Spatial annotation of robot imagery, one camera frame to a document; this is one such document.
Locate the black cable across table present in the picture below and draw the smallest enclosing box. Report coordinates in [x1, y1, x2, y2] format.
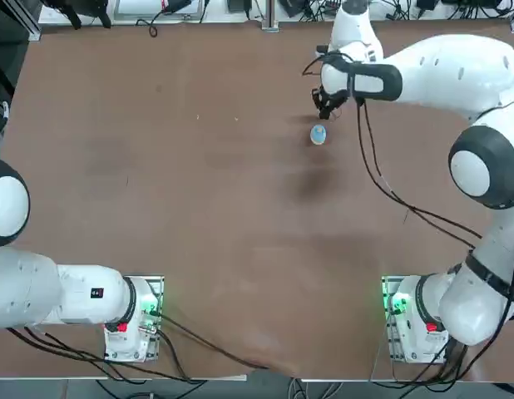
[156, 312, 271, 371]

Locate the aluminium frame post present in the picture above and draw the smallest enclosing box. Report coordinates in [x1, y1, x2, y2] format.
[22, 0, 42, 42]
[261, 0, 279, 31]

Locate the long black arm cable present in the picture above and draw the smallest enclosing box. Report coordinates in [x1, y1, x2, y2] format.
[361, 99, 478, 250]
[354, 98, 485, 241]

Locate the black curled cable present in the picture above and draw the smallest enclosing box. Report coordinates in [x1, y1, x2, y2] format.
[146, 7, 166, 38]

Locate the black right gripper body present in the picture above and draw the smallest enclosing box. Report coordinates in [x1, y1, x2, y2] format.
[311, 85, 349, 111]

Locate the black bag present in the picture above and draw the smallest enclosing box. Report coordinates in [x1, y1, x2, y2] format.
[39, 0, 113, 30]

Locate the black cable bundle below table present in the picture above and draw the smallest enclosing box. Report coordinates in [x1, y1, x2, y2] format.
[6, 326, 250, 384]

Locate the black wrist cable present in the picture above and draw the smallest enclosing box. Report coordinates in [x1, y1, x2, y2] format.
[301, 48, 354, 78]

